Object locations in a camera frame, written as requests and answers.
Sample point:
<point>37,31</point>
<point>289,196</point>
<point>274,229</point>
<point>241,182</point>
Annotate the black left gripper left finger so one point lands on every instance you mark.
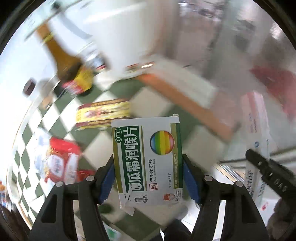
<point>55,220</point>

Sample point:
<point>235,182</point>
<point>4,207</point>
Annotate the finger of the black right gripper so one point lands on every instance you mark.
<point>280,179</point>

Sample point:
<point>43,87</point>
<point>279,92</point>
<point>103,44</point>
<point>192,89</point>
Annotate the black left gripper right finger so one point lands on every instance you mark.
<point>231,202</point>

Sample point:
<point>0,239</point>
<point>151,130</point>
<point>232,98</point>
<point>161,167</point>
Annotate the red snack bag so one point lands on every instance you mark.
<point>62,161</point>

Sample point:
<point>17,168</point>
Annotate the green white medicine box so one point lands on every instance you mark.
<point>147,154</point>

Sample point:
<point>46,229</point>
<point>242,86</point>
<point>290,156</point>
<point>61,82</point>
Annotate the gloved right hand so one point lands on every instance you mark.
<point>281,225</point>

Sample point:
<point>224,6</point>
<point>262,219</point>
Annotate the white blue printed carton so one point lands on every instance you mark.
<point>257,137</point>

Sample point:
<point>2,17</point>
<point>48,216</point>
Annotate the yellow red flat box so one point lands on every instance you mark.
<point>101,114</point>

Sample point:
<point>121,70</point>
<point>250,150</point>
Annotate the small dark round cap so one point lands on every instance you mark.
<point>29,87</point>

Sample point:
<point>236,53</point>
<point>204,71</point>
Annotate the brown sauce bottle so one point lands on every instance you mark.
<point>75,77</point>

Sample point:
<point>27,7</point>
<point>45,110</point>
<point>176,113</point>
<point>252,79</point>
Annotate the white refrigerator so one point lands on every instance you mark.
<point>131,36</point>

